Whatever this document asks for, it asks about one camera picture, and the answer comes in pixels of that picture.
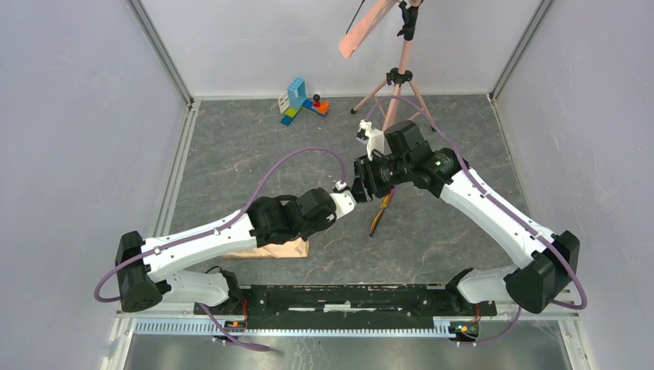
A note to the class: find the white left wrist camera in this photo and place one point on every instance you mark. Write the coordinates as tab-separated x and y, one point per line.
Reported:
343	199

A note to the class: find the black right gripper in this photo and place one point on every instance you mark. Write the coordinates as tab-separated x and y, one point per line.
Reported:
365	186

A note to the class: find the peach cloth napkin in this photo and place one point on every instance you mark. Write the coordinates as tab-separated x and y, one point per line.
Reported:
292	249

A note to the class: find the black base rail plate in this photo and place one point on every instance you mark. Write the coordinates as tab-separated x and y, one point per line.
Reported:
355	306

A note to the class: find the colourful toy brick structure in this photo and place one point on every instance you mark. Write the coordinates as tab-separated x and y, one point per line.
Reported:
295	98

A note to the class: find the pink tripod stand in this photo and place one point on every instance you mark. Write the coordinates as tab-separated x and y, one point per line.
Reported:
399	76

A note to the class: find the iridescent rainbow knife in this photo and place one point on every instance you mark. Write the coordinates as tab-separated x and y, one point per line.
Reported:
384	204

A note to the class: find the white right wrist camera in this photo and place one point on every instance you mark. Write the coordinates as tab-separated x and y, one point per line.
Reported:
371	137

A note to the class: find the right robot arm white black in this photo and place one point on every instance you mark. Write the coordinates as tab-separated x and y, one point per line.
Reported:
541	261

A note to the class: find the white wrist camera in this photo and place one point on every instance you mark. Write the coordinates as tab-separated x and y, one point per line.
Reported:
343	199
371	137

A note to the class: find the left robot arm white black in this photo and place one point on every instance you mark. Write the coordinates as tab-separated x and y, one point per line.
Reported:
155	269

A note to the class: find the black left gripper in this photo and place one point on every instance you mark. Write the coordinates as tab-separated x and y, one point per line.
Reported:
323	224

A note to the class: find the pink panel on tripod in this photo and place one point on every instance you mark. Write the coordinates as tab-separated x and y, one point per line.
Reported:
362	28

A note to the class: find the aluminium frame rail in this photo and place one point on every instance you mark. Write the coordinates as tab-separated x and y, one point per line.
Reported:
185	336

